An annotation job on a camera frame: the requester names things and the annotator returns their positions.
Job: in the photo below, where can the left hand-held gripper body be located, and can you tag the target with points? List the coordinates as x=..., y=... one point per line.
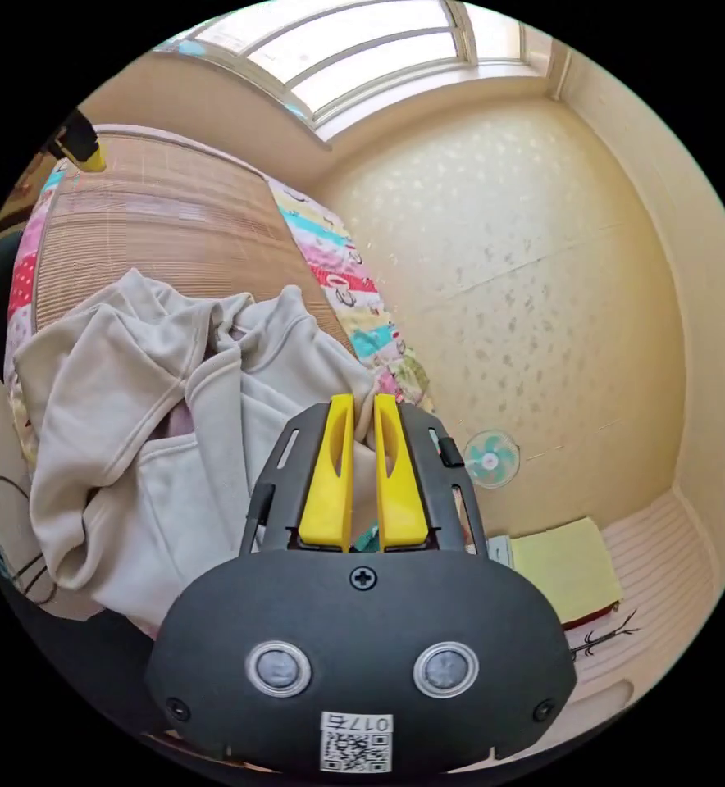
x=72, y=136

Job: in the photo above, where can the white long sleeve shirt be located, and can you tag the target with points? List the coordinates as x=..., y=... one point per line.
x=153, y=430

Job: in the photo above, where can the bed with woven mat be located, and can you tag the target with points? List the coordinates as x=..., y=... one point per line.
x=153, y=215

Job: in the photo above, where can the green fan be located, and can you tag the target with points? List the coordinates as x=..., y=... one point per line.
x=491, y=459

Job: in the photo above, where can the window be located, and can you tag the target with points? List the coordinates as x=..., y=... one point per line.
x=368, y=55

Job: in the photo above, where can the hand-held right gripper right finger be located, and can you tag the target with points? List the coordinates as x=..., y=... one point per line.
x=399, y=498

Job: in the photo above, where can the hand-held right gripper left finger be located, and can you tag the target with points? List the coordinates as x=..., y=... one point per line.
x=325, y=492

